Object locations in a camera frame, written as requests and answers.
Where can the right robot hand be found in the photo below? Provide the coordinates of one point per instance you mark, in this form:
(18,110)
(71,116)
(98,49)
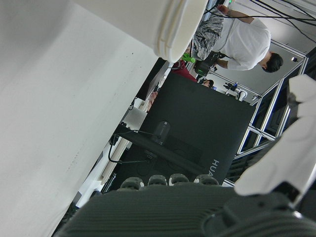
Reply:
(172,212)

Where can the white paper cup ribbed rim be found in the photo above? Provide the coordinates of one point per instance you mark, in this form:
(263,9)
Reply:
(148,19)

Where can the black computer monitor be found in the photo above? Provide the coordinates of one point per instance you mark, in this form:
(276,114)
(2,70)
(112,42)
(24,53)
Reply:
(197,111)

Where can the operator left hand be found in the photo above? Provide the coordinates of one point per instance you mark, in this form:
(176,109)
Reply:
(153,98)

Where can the white background robot device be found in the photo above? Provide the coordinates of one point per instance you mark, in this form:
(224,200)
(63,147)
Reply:
(240,95)

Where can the black device green light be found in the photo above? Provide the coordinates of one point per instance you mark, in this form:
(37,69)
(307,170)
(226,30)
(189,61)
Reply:
(203,66)

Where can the bright green handheld object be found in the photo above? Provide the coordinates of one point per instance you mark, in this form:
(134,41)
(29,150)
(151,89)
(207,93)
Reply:
(188,58)

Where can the grey camouflage jacket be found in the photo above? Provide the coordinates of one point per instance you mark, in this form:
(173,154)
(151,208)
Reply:
(207,37)

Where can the person in white t-shirt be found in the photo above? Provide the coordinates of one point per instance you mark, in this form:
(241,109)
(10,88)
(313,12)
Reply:
(247,42)

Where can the aluminium frame cage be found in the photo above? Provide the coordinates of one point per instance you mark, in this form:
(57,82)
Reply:
(259,132)

